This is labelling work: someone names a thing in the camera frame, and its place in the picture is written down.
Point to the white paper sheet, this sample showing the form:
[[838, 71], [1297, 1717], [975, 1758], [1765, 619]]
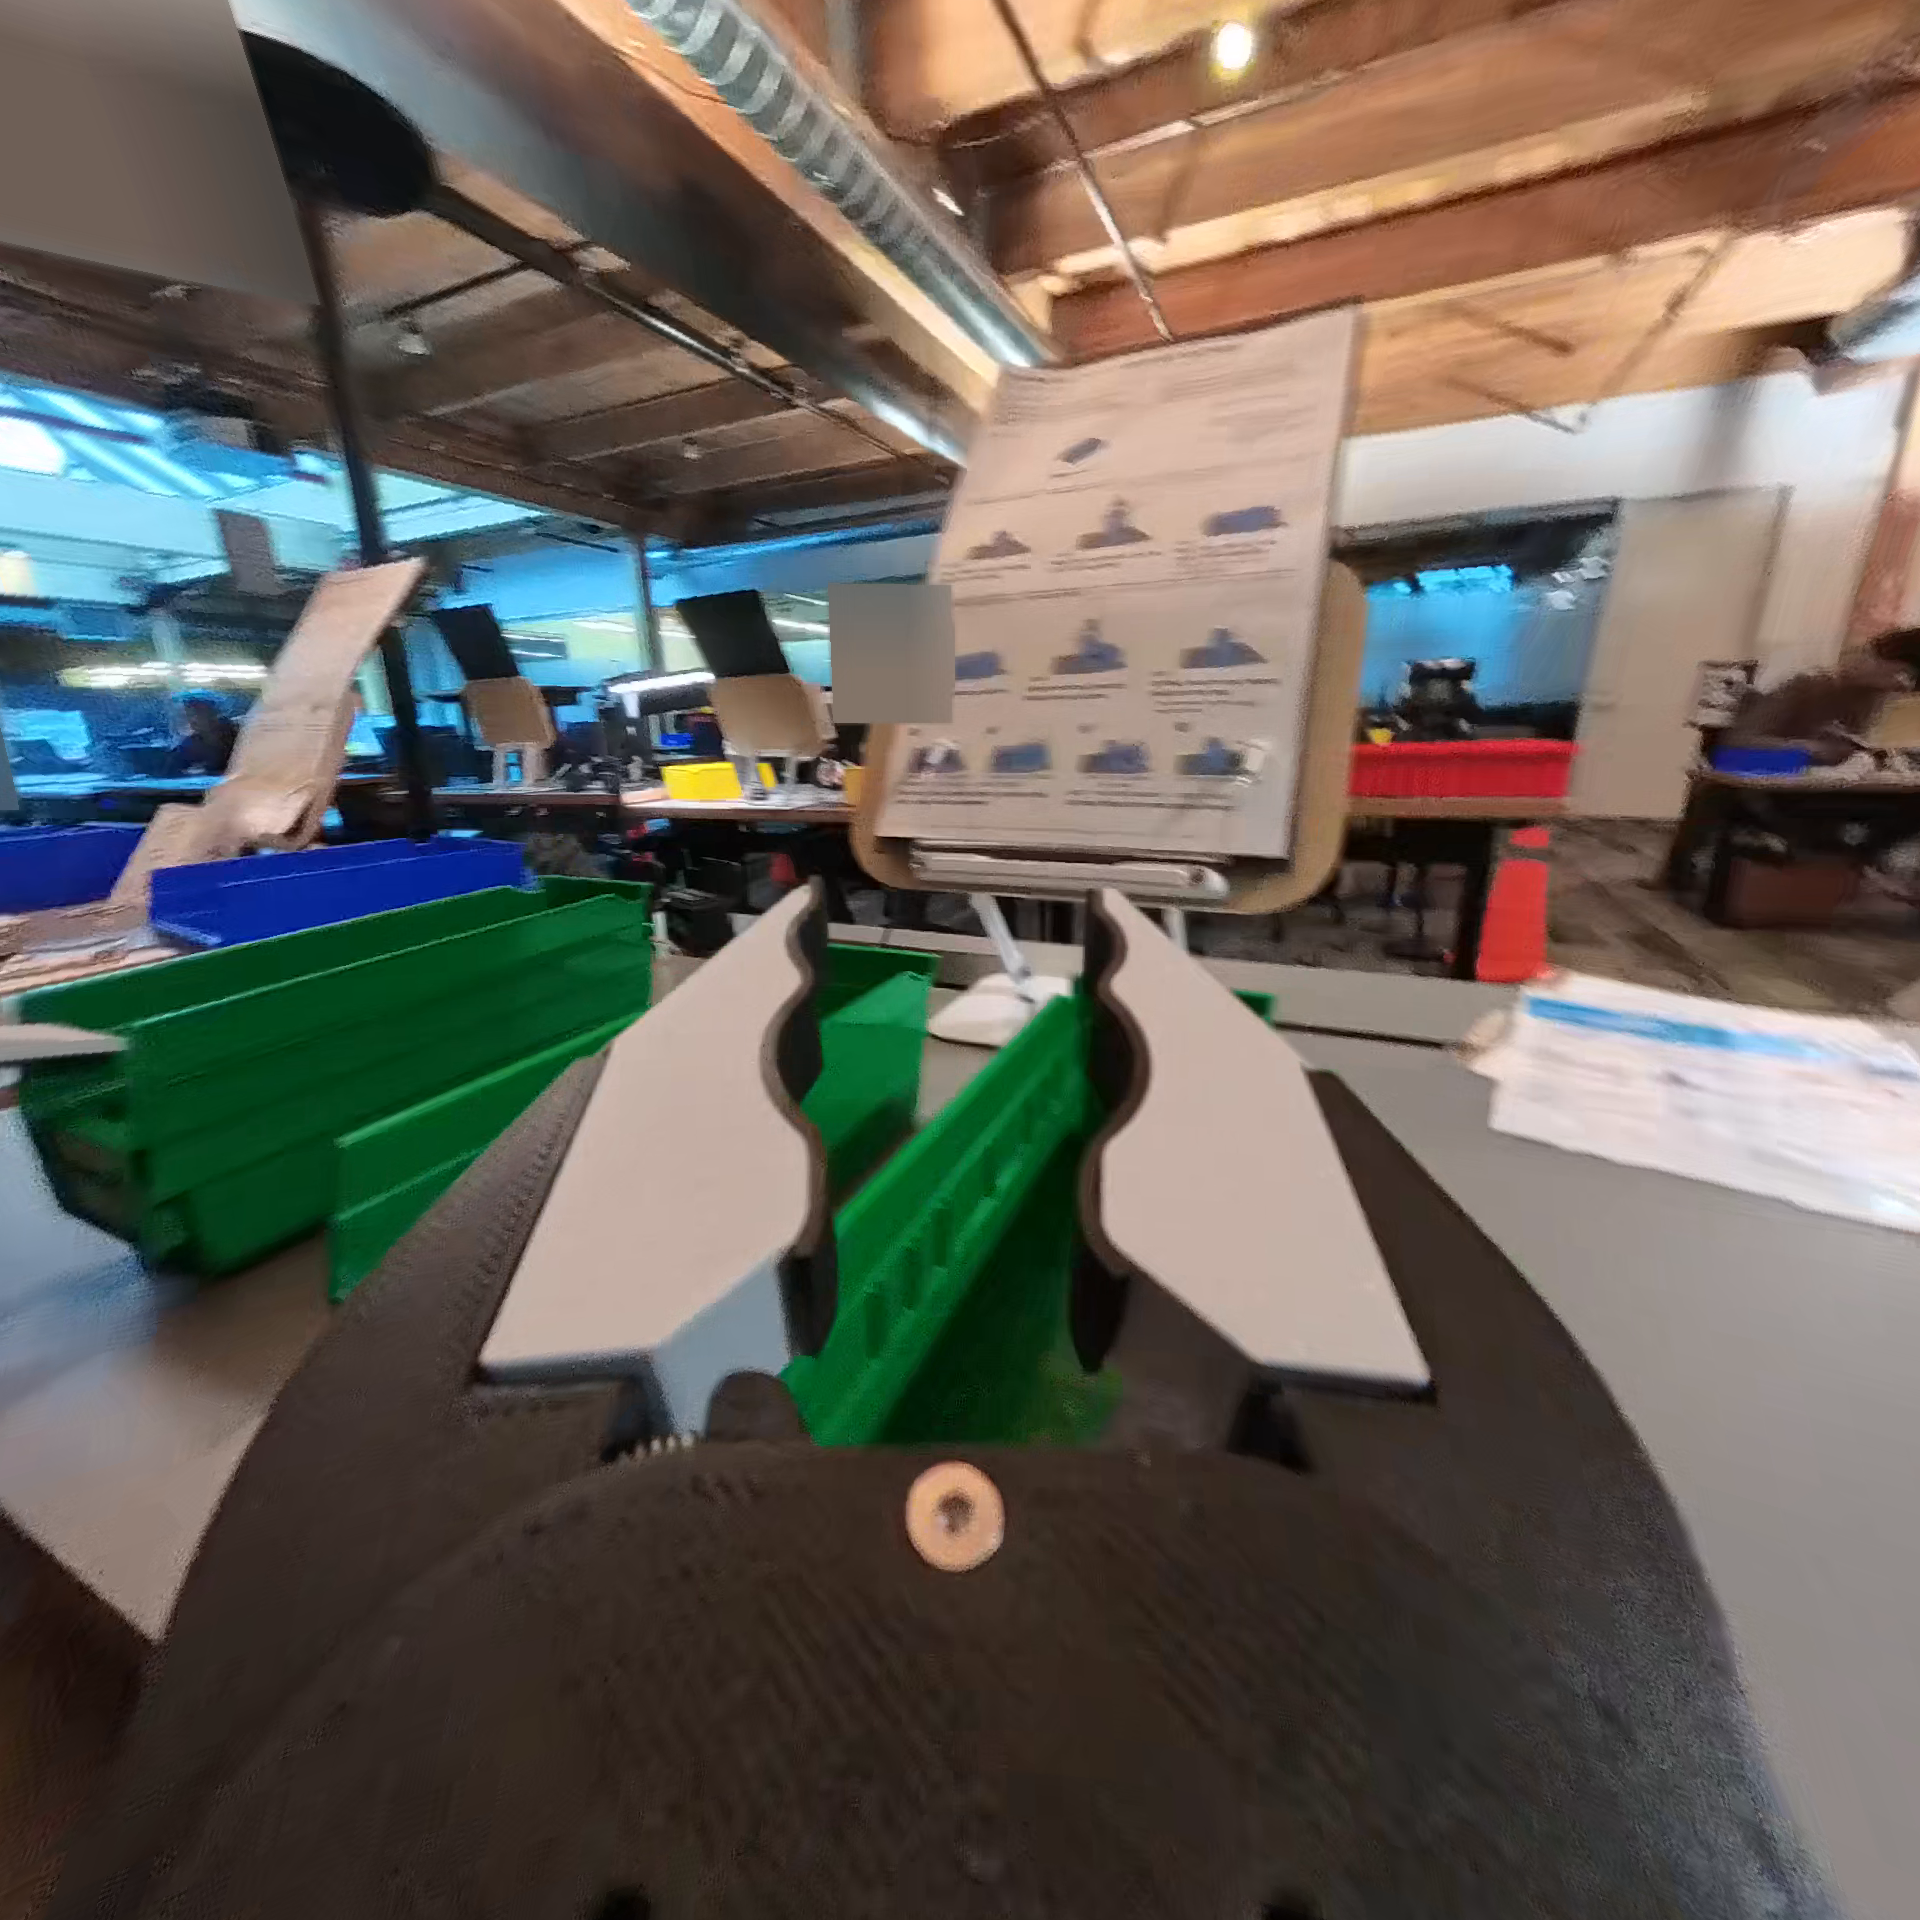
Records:
[[1695, 1095]]

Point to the plain blue bin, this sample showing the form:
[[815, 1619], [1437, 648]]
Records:
[[68, 867]]

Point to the wooden stand with black panel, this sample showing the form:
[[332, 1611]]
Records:
[[765, 722], [510, 722]]

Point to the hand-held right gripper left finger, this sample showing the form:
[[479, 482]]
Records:
[[661, 1200]]

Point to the blue bin with tag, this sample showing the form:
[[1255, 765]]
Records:
[[330, 886]]

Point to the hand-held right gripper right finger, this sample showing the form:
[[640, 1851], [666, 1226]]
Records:
[[1244, 1200]]

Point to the large yellow bin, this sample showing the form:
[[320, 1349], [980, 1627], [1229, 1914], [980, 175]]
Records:
[[697, 781]]

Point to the long wooden table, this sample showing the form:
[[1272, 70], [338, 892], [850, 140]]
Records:
[[1440, 813]]

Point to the printed instruction sheet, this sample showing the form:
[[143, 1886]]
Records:
[[1125, 599]]

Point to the black support pole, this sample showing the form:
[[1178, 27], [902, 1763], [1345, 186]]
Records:
[[359, 452]]

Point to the red bin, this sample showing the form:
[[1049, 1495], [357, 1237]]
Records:
[[1464, 768]]

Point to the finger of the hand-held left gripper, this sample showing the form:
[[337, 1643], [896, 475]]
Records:
[[61, 1043]]

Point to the pile of wooden puzzle pieces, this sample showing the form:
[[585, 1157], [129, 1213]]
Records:
[[68, 933]]

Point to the beige instruction sheet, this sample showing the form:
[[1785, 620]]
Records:
[[324, 706]]

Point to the silver ventilation duct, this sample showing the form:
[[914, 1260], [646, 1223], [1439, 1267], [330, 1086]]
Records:
[[840, 165]]

